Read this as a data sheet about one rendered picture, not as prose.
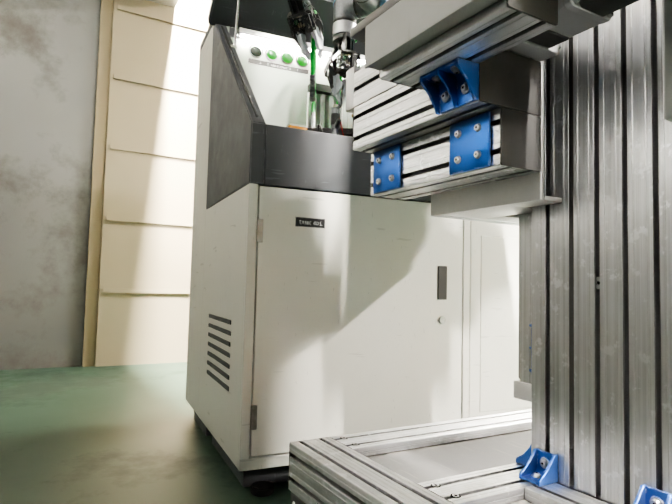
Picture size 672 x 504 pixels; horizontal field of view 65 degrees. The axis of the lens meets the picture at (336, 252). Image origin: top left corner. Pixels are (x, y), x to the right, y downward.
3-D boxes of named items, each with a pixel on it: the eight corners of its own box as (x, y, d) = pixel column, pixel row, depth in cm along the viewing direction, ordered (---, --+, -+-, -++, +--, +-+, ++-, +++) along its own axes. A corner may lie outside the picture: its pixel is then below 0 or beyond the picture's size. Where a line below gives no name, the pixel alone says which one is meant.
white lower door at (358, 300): (249, 458, 132) (258, 185, 136) (247, 455, 134) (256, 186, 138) (462, 433, 158) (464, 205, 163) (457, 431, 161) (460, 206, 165)
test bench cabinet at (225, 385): (237, 501, 131) (248, 182, 135) (196, 437, 183) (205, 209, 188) (468, 467, 159) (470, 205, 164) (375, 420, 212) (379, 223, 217)
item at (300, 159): (264, 184, 137) (266, 123, 138) (259, 187, 141) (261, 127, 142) (460, 204, 163) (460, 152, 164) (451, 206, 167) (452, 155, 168)
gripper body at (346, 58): (339, 67, 165) (340, 29, 166) (327, 76, 173) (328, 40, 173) (361, 71, 168) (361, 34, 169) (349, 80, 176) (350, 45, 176)
